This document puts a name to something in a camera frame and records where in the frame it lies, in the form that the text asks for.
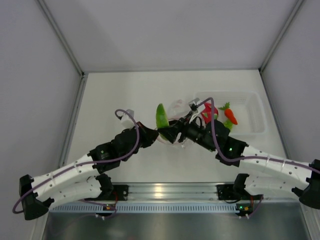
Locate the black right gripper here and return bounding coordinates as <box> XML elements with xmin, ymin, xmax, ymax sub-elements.
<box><xmin>159</xmin><ymin>109</ymin><xmax>217</xmax><ymax>152</ymax></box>

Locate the fake watermelon slice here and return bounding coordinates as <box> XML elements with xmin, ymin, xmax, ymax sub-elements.
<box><xmin>155</xmin><ymin>103</ymin><xmax>170</xmax><ymax>129</ymax></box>

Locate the clear zip top bag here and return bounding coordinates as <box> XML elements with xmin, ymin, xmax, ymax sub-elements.
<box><xmin>157</xmin><ymin>99</ymin><xmax>193</xmax><ymax>149</ymax></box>

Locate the red fake food piece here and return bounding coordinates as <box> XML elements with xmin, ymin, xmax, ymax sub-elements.
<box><xmin>201</xmin><ymin>102</ymin><xmax>219</xmax><ymax>124</ymax></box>

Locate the green fake grapes bunch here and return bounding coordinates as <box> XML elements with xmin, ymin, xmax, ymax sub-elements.
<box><xmin>223</xmin><ymin>119</ymin><xmax>234</xmax><ymax>131</ymax></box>

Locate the orange fake carrot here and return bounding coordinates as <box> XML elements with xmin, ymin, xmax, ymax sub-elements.
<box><xmin>218</xmin><ymin>102</ymin><xmax>238</xmax><ymax>125</ymax></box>

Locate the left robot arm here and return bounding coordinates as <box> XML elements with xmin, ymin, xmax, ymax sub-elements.
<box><xmin>19</xmin><ymin>122</ymin><xmax>159</xmax><ymax>221</ymax></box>

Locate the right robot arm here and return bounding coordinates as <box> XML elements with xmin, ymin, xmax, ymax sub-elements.
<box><xmin>157</xmin><ymin>119</ymin><xmax>320</xmax><ymax>209</ymax></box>

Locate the white perforated plastic basket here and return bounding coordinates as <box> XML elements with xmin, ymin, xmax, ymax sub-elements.
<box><xmin>194</xmin><ymin>90</ymin><xmax>268</xmax><ymax>137</ymax></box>

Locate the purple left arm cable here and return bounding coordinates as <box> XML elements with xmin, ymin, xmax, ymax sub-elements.
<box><xmin>11</xmin><ymin>108</ymin><xmax>141</xmax><ymax>215</ymax></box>

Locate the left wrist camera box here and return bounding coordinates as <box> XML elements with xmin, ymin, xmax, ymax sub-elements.
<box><xmin>120</xmin><ymin>109</ymin><xmax>135</xmax><ymax>129</ymax></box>

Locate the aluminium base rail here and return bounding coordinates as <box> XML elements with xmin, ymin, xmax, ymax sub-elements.
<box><xmin>82</xmin><ymin>182</ymin><xmax>311</xmax><ymax>202</ymax></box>

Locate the grey slotted cable duct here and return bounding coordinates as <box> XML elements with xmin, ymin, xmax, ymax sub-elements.
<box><xmin>50</xmin><ymin>202</ymin><xmax>250</xmax><ymax>214</ymax></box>

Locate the aluminium frame post left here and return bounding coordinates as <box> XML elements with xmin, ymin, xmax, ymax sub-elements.
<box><xmin>37</xmin><ymin>0</ymin><xmax>87</xmax><ymax>78</ymax></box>

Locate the aluminium frame post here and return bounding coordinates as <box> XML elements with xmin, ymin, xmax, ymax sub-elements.
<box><xmin>258</xmin><ymin>0</ymin><xmax>306</xmax><ymax>76</ymax></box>
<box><xmin>37</xmin><ymin>0</ymin><xmax>87</xmax><ymax>78</ymax></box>

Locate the aluminium frame post right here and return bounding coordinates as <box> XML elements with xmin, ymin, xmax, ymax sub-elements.
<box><xmin>258</xmin><ymin>0</ymin><xmax>306</xmax><ymax>76</ymax></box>

